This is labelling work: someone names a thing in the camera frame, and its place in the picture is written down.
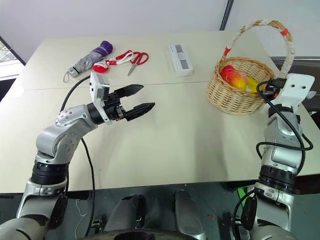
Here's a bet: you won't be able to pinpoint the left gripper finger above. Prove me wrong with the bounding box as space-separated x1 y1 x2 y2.
124 101 156 123
116 84 145 100

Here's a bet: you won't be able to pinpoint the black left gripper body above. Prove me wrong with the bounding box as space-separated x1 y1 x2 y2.
103 89 129 123

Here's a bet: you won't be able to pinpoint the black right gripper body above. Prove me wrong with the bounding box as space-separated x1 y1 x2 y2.
262 77 287 101

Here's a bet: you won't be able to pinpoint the yellow banana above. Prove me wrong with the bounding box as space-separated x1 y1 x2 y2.
245 77 264 97

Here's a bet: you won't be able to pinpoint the pink peach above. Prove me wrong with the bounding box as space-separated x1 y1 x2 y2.
239 70 250 85

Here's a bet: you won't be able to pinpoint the red and yellow mango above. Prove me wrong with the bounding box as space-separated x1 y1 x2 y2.
220 64 247 90

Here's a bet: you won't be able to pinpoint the white box with grey panels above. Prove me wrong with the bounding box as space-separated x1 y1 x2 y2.
167 43 195 78

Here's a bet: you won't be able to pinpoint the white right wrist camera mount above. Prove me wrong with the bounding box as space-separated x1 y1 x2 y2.
273 73 316 111

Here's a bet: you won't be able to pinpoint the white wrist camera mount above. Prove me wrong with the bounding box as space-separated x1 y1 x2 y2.
273 73 316 111
89 71 112 126

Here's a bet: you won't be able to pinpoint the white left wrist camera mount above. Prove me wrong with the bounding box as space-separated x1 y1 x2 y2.
89 71 112 126

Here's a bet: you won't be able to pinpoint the red handled scissors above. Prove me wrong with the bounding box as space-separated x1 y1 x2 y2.
127 51 150 77

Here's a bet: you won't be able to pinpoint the red white lanyard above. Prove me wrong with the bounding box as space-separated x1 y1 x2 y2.
92 49 134 74

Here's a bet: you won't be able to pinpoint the wicker basket with handle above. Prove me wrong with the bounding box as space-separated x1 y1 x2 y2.
206 18 297 116

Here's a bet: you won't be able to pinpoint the grey folding umbrella purple handle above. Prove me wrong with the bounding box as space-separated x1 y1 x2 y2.
63 40 115 84

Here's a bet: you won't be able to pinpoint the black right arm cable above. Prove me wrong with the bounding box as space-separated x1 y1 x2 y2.
232 80 315 226

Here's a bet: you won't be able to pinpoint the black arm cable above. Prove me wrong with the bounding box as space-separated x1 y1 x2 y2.
59 74 97 238
232 80 315 226

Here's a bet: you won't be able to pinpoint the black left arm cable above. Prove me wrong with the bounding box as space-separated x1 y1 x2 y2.
59 74 97 238

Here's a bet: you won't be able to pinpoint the black wall pillar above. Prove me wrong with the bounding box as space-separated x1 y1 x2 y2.
219 0 235 31

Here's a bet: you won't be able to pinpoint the black window frame bar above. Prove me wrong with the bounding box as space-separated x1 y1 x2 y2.
0 34 27 67

